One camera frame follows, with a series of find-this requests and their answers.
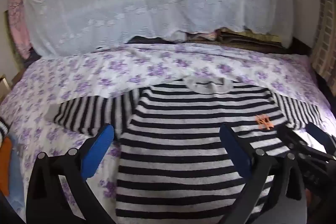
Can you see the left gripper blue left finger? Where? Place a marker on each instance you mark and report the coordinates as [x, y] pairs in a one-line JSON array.
[[46, 201]]

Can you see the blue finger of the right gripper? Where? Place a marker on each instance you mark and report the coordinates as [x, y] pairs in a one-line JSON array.
[[328, 141]]

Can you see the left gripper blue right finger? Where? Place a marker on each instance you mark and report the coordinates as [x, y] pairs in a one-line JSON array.
[[286, 200]]

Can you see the black white striped sweater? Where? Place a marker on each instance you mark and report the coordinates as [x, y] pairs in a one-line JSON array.
[[173, 167]]

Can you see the orange blue folded clothes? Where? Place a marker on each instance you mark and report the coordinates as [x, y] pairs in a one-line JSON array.
[[11, 178]]

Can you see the brown checkered curtain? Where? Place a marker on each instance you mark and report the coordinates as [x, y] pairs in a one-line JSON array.
[[323, 52]]

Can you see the purple floral bed sheet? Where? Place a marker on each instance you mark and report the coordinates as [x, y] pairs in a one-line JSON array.
[[110, 74]]

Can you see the brown folded blankets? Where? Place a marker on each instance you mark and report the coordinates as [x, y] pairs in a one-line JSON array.
[[246, 40]]

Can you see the pink floral cloth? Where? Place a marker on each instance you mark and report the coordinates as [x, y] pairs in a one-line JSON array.
[[18, 27]]

